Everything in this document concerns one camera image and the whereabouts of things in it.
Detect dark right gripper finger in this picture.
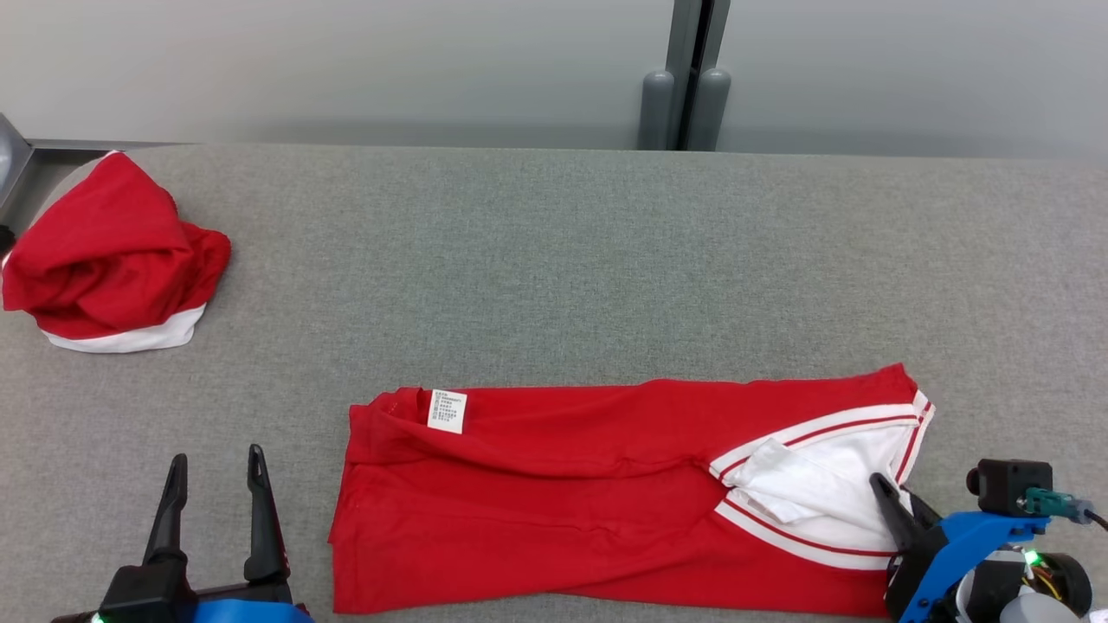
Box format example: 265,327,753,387
907,490,944,531
869,472,927,556

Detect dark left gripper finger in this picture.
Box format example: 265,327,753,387
243,444,291,582
143,453,190,568

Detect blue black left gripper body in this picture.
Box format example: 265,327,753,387
186,580,314,623

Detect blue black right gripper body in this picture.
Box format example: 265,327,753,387
885,511,1093,623

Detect red shorts with white stripe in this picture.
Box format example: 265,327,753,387
2,151,233,354

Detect red shirt with white trim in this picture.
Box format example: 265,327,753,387
329,363,936,617

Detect grey fabric padded surface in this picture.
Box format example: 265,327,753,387
0,143,1108,623

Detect grey metal stand frame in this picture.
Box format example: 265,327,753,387
0,112,35,222

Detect grey cylindrical post foot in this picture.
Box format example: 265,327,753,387
695,67,732,152
639,71,676,151

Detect grey partition post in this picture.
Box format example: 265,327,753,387
673,0,732,151

